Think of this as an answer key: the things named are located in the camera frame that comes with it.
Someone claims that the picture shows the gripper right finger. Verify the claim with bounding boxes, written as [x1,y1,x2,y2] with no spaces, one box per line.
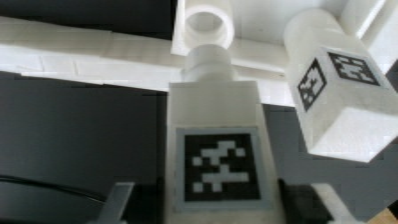
[280,180,363,224]

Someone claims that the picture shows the white chair leg with tag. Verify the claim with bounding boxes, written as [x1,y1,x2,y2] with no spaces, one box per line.
[164,45,285,224]

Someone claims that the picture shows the white U-shaped obstacle fence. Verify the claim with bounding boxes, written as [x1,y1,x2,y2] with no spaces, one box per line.
[0,16,294,106]

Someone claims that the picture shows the white chair seat part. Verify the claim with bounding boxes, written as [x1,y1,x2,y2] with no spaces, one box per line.
[171,0,398,72]

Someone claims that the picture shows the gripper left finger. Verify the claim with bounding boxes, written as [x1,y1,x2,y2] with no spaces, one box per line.
[88,181,166,224]

